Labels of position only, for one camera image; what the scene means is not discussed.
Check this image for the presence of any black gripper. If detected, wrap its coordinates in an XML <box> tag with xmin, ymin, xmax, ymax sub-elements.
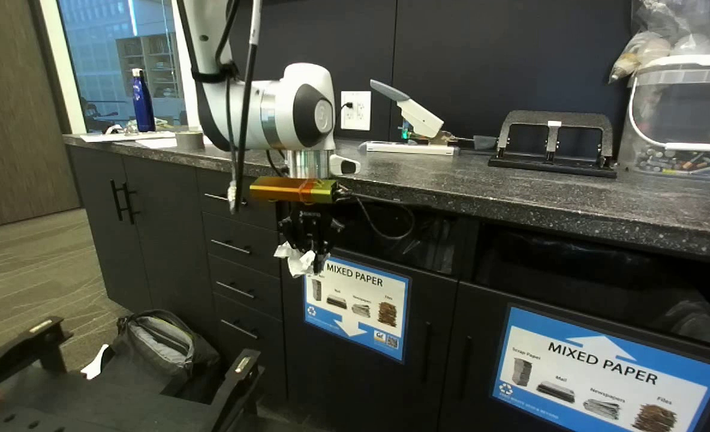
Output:
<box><xmin>275</xmin><ymin>202</ymin><xmax>347</xmax><ymax>275</ymax></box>

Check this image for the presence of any black bin bag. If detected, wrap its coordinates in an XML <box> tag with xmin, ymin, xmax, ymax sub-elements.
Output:
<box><xmin>473</xmin><ymin>228</ymin><xmax>710</xmax><ymax>352</ymax></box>
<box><xmin>334</xmin><ymin>202</ymin><xmax>479</xmax><ymax>281</ymax></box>

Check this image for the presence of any black bin door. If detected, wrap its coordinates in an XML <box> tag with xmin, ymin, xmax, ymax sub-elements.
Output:
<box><xmin>278</xmin><ymin>229</ymin><xmax>462</xmax><ymax>432</ymax></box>

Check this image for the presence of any black cabinet drawer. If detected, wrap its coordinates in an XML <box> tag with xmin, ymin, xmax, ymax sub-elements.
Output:
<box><xmin>197</xmin><ymin>167</ymin><xmax>283</xmax><ymax>235</ymax></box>
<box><xmin>211</xmin><ymin>295</ymin><xmax>287</xmax><ymax>400</ymax></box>
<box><xmin>205</xmin><ymin>253</ymin><xmax>284</xmax><ymax>318</ymax></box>
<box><xmin>200</xmin><ymin>218</ymin><xmax>284</xmax><ymax>281</ymax></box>

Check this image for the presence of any blue label down arrow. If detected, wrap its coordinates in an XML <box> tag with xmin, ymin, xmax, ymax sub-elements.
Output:
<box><xmin>300</xmin><ymin>247</ymin><xmax>413</xmax><ymax>365</ymax></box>

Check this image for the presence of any black cabinet door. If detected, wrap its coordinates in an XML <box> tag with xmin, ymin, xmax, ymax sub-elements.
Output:
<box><xmin>119</xmin><ymin>154</ymin><xmax>216</xmax><ymax>340</ymax></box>
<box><xmin>65</xmin><ymin>143</ymin><xmax>133</xmax><ymax>317</ymax></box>

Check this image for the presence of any grey tape roll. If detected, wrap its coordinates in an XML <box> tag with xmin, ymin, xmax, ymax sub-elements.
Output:
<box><xmin>174</xmin><ymin>130</ymin><xmax>205</xmax><ymax>154</ymax></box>

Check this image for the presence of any grey white stapler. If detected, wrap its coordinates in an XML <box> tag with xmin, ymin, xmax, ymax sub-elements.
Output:
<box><xmin>358</xmin><ymin>76</ymin><xmax>458</xmax><ymax>157</ymax></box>

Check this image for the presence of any black grey backpack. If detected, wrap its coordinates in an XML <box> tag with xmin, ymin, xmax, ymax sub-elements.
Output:
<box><xmin>99</xmin><ymin>306</ymin><xmax>226</xmax><ymax>402</ymax></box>

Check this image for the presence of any flat white paper sheet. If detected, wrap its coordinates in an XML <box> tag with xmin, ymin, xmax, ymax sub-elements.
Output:
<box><xmin>130</xmin><ymin>133</ymin><xmax>184</xmax><ymax>154</ymax></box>
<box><xmin>76</xmin><ymin>127</ymin><xmax>146</xmax><ymax>146</ymax></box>

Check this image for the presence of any blue water bottle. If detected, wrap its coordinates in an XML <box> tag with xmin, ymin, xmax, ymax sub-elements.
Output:
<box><xmin>130</xmin><ymin>65</ymin><xmax>157</xmax><ymax>133</ymax></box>

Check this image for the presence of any black box blue label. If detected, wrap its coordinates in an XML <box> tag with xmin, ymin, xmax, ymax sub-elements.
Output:
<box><xmin>437</xmin><ymin>278</ymin><xmax>710</xmax><ymax>432</ymax></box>

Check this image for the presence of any white paper on floor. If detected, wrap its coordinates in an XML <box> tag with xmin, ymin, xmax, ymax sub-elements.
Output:
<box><xmin>79</xmin><ymin>343</ymin><xmax>115</xmax><ymax>383</ymax></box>

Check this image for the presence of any black hole punch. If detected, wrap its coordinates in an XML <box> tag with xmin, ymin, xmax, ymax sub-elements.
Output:
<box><xmin>487</xmin><ymin>107</ymin><xmax>618</xmax><ymax>180</ymax></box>

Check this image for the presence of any white framed window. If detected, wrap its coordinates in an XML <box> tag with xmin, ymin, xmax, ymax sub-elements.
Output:
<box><xmin>39</xmin><ymin>0</ymin><xmax>204</xmax><ymax>137</ymax></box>

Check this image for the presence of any blue label up arrow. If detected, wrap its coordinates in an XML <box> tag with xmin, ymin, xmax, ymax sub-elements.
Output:
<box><xmin>489</xmin><ymin>305</ymin><xmax>710</xmax><ymax>432</ymax></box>

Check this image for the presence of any clear plastic storage container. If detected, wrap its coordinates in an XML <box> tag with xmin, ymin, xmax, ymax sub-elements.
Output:
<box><xmin>615</xmin><ymin>49</ymin><xmax>710</xmax><ymax>182</ymax></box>

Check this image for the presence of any translucent plastic bag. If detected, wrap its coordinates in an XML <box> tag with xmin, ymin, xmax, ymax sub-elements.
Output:
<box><xmin>607</xmin><ymin>0</ymin><xmax>710</xmax><ymax>80</ymax></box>

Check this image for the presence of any orange wrist mount ring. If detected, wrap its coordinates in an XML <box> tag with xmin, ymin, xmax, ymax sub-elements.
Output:
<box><xmin>247</xmin><ymin>174</ymin><xmax>342</xmax><ymax>205</ymax></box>

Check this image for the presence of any silver drawer handle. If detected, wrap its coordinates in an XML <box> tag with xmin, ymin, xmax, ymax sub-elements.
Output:
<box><xmin>205</xmin><ymin>235</ymin><xmax>254</xmax><ymax>258</ymax></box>
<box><xmin>200</xmin><ymin>190</ymin><xmax>251</xmax><ymax>208</ymax></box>
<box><xmin>216</xmin><ymin>317</ymin><xmax>260</xmax><ymax>343</ymax></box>
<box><xmin>214</xmin><ymin>278</ymin><xmax>259</xmax><ymax>301</ymax></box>

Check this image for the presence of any black looping robot cable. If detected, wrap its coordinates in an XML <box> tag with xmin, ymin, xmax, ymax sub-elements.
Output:
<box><xmin>336</xmin><ymin>184</ymin><xmax>418</xmax><ymax>245</ymax></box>

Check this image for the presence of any large white wall outlet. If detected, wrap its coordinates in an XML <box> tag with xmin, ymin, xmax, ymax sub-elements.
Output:
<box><xmin>338</xmin><ymin>89</ymin><xmax>373</xmax><ymax>133</ymax></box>

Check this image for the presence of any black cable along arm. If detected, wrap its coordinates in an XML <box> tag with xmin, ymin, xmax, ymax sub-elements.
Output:
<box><xmin>226</xmin><ymin>0</ymin><xmax>263</xmax><ymax>215</ymax></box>

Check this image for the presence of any black cabinet door handle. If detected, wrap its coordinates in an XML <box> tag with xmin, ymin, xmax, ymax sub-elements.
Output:
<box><xmin>121</xmin><ymin>182</ymin><xmax>139</xmax><ymax>228</ymax></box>
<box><xmin>108</xmin><ymin>176</ymin><xmax>127</xmax><ymax>224</ymax></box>

